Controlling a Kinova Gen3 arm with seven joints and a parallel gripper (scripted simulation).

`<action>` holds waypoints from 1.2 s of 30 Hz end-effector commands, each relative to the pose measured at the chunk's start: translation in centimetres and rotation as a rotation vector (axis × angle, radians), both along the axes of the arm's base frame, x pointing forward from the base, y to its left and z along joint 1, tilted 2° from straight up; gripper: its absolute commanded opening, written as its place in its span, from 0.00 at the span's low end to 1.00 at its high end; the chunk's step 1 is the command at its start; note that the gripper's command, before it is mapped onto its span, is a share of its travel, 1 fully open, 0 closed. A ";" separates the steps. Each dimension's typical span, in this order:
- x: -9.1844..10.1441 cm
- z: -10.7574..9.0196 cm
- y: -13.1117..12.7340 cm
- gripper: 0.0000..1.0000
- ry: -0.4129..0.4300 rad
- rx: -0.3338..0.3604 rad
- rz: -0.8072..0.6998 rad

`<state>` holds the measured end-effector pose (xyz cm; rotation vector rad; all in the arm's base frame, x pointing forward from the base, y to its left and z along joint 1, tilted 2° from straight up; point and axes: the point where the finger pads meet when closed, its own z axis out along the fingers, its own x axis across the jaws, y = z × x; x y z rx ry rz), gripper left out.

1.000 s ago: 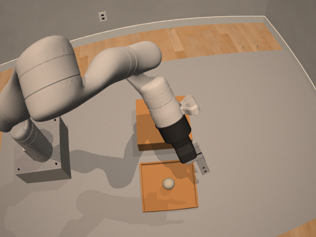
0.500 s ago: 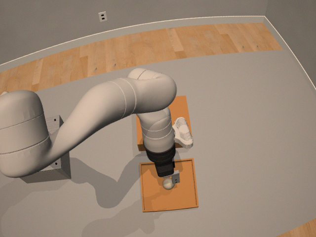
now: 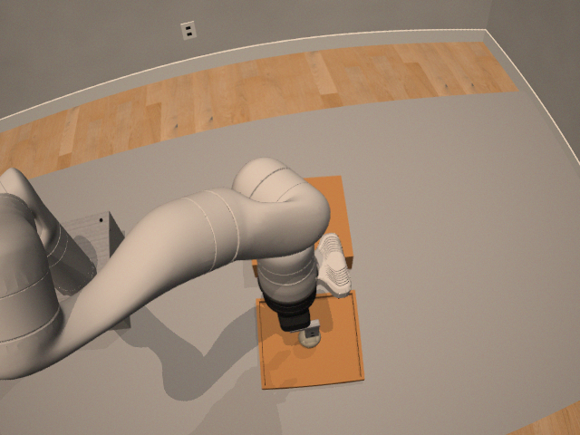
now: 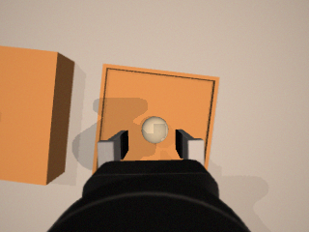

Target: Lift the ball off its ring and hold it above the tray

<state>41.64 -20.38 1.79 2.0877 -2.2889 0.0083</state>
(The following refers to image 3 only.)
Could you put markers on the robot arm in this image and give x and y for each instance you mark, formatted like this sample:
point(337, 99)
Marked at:
point(279, 214)

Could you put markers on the beige ball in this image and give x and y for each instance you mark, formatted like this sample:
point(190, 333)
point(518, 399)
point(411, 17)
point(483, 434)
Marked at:
point(308, 342)

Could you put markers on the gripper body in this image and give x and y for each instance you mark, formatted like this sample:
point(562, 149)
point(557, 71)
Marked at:
point(291, 302)

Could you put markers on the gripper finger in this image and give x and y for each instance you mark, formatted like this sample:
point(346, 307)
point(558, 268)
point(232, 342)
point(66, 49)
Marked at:
point(312, 330)

